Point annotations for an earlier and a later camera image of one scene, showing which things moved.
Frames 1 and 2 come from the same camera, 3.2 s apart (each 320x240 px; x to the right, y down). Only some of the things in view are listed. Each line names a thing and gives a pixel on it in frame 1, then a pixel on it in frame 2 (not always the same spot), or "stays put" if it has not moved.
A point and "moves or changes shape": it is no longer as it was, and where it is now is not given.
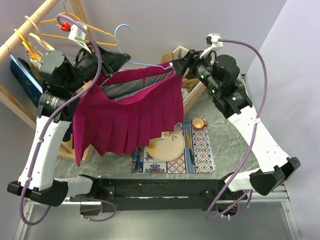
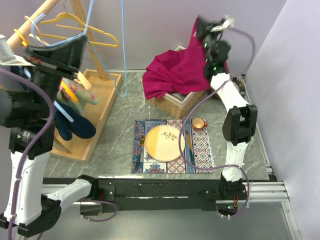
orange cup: [198, 124] stays put
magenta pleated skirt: [126, 109] moves or changes shape
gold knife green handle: [190, 145] stays put
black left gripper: [111, 62] -> [63, 60]
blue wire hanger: [134, 62] -> [84, 33]
